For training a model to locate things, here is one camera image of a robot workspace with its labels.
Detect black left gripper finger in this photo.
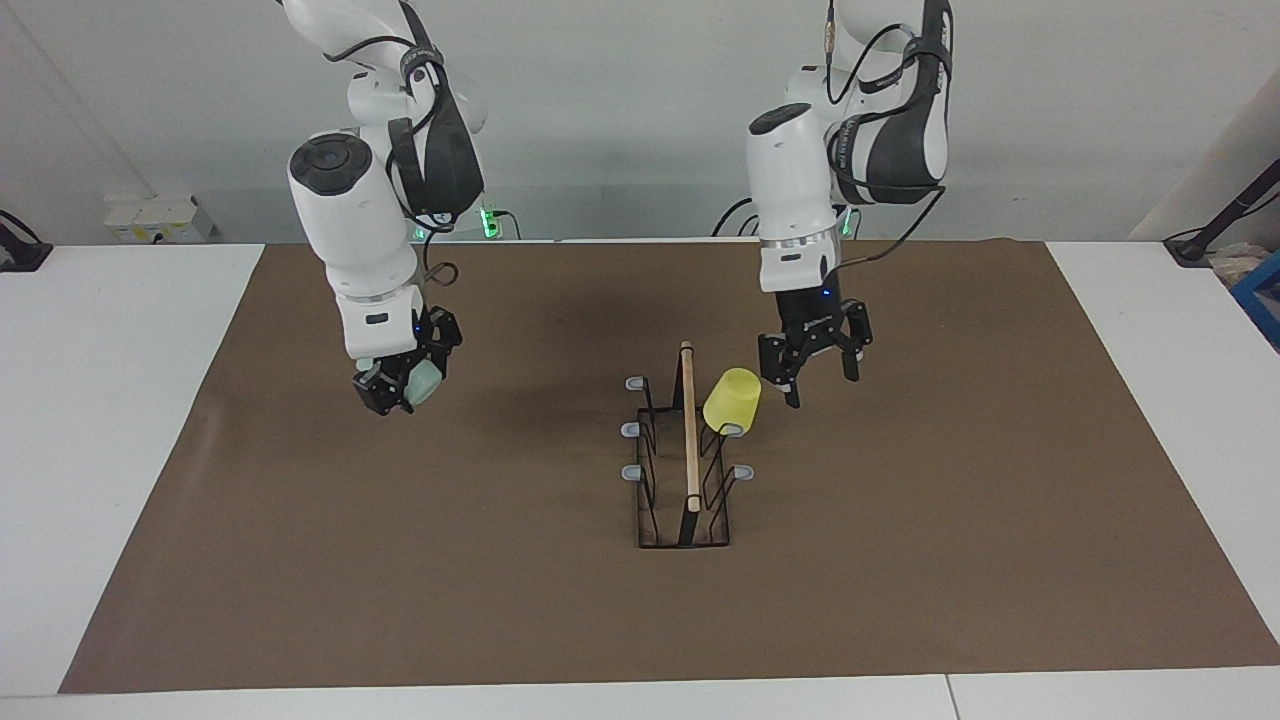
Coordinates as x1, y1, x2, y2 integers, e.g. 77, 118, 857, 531
838, 300, 874, 383
757, 332, 801, 409

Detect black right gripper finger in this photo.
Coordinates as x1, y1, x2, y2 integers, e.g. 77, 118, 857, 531
352, 358, 413, 417
436, 310, 464, 381

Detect pale green plastic cup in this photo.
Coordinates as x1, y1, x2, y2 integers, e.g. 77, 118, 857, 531
355, 357, 447, 407

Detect yellow plastic cup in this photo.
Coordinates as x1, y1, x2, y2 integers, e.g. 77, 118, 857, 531
702, 367, 763, 438

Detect brown table mat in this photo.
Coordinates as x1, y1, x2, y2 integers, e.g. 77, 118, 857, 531
58, 238, 1280, 695

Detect clear plastic bag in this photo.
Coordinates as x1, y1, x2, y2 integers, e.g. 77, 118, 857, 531
1208, 243, 1266, 286

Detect black stand with pole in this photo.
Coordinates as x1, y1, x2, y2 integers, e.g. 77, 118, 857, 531
1163, 158, 1280, 266

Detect black table clamp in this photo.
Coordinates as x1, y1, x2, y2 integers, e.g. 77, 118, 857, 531
0, 210, 53, 273

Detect blue box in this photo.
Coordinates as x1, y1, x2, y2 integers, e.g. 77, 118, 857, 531
1232, 250, 1280, 351

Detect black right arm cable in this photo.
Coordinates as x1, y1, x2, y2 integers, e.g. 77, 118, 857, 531
325, 35, 461, 293

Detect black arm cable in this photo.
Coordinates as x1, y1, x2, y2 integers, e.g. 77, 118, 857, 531
325, 35, 461, 293
825, 0, 951, 273

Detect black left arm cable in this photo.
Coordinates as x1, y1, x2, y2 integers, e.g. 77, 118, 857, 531
825, 0, 951, 273

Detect black wire cup rack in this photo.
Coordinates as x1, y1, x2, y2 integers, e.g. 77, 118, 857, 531
621, 340, 756, 549

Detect black left base cables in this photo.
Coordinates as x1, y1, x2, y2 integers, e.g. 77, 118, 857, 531
712, 195, 761, 238

